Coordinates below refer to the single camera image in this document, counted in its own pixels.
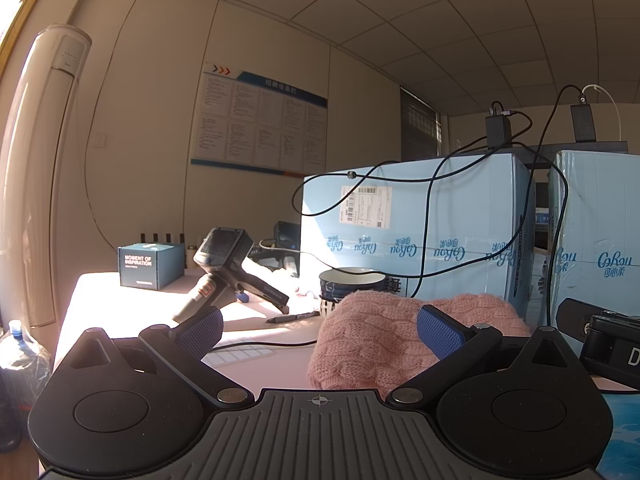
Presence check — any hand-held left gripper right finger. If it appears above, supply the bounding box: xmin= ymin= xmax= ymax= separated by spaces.
xmin=390 ymin=304 xmax=586 ymax=406

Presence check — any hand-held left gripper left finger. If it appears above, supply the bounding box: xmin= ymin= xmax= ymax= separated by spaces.
xmin=52 ymin=306 xmax=252 ymax=406

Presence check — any pink knitted sweater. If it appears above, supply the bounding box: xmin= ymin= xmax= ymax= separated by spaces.
xmin=306 ymin=291 xmax=532 ymax=393

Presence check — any white label strip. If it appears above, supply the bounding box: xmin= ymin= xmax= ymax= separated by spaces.
xmin=202 ymin=346 xmax=277 ymax=367

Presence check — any black handheld scanner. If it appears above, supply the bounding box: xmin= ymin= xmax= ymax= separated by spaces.
xmin=171 ymin=227 xmax=291 ymax=326

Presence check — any printed desk mat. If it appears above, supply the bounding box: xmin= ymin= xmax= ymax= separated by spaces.
xmin=597 ymin=390 xmax=640 ymax=480

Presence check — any small dark teal box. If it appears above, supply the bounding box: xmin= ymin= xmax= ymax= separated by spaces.
xmin=118 ymin=242 xmax=187 ymax=291

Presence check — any black pen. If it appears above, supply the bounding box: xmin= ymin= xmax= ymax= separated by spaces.
xmin=265 ymin=310 xmax=321 ymax=324

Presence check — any light blue box with label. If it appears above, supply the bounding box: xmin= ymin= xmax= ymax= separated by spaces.
xmin=300 ymin=152 xmax=537 ymax=318

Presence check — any black desktop device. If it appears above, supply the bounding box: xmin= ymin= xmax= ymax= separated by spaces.
xmin=273 ymin=220 xmax=304 ymax=279

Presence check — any large light blue cardboard box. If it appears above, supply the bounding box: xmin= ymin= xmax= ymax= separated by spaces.
xmin=547 ymin=149 xmax=640 ymax=328

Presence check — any clear water jug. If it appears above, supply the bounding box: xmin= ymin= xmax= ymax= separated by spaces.
xmin=0 ymin=319 xmax=54 ymax=453

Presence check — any dark window grille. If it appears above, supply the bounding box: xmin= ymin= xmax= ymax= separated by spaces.
xmin=400 ymin=86 xmax=442 ymax=159

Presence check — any black power adapter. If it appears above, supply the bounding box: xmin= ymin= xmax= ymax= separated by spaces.
xmin=486 ymin=102 xmax=514 ymax=150
xmin=571 ymin=104 xmax=597 ymax=144

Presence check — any white standing air conditioner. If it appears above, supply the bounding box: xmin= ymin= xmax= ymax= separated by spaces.
xmin=0 ymin=23 xmax=94 ymax=329

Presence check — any thin black cable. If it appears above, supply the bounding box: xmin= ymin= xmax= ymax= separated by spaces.
xmin=214 ymin=339 xmax=322 ymax=350

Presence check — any wall poster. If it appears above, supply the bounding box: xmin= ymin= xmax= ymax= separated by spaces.
xmin=190 ymin=61 xmax=329 ymax=179

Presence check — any white cable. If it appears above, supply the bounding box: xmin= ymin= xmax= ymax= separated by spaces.
xmin=582 ymin=84 xmax=624 ymax=142

